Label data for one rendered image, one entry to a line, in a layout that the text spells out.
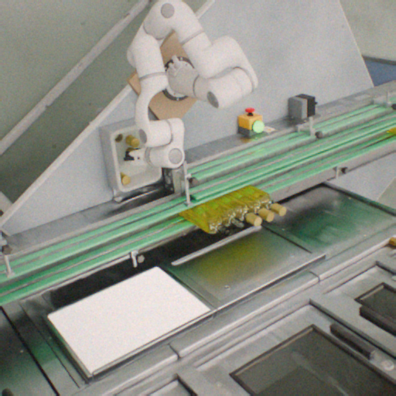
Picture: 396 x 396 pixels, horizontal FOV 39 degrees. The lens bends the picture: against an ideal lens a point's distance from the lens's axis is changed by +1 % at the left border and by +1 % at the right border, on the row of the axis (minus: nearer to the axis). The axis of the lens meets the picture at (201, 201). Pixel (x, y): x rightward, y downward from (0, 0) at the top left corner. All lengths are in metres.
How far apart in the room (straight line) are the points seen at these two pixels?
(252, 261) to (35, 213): 0.75
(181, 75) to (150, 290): 0.73
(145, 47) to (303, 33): 0.89
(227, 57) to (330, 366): 0.97
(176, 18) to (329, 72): 1.01
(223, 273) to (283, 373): 0.45
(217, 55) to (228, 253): 0.69
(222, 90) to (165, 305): 0.69
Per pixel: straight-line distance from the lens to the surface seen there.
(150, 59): 1.71
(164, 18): 1.74
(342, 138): 2.42
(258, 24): 2.24
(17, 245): 1.85
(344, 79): 2.65
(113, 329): 1.70
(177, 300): 1.76
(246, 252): 1.97
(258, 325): 1.69
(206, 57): 1.77
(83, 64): 2.47
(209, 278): 1.85
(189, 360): 1.60
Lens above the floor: 2.43
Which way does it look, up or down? 48 degrees down
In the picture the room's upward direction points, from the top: 120 degrees clockwise
